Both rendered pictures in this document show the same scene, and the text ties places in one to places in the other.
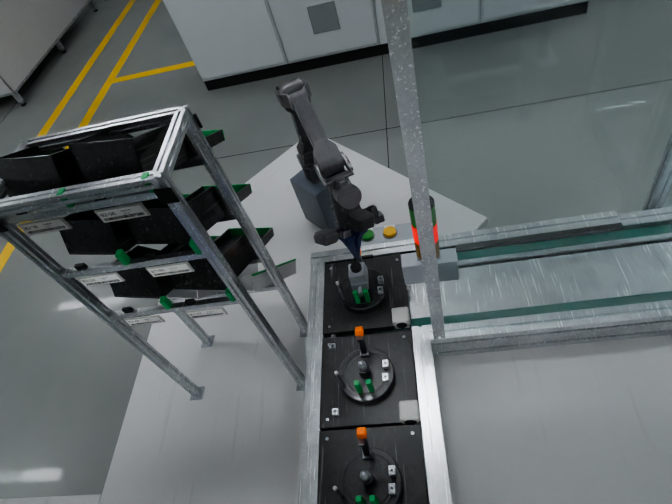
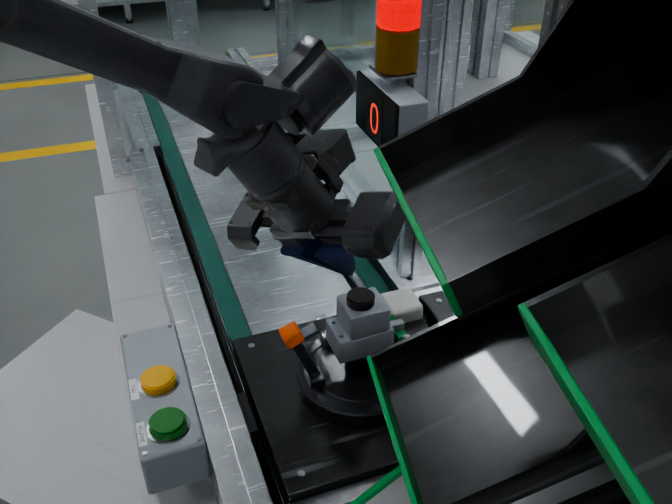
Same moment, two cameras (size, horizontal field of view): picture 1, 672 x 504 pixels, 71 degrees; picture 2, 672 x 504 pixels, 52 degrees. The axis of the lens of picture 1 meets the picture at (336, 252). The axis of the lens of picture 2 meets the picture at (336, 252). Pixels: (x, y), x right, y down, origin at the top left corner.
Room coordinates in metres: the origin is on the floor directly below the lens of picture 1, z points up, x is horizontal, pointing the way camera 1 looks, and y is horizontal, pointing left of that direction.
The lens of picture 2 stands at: (1.14, 0.41, 1.54)
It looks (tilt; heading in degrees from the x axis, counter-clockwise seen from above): 35 degrees down; 233
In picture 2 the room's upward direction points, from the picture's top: straight up
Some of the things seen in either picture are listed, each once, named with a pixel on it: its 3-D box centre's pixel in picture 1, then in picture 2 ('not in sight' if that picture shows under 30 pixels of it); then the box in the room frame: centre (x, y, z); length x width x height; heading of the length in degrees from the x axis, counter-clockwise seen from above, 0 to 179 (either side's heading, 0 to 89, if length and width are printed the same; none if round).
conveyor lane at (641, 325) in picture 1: (474, 297); (300, 273); (0.67, -0.32, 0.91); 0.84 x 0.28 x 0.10; 74
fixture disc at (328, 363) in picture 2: (363, 290); (357, 374); (0.78, -0.04, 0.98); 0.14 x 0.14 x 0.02
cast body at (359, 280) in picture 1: (358, 276); (368, 318); (0.77, -0.03, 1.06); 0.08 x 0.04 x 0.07; 164
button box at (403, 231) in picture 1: (391, 239); (162, 400); (0.96, -0.18, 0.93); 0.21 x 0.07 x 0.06; 74
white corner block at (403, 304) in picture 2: (401, 318); (400, 311); (0.66, -0.10, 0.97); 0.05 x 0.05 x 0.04; 74
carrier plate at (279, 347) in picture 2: (364, 293); (357, 386); (0.78, -0.04, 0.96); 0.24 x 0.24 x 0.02; 74
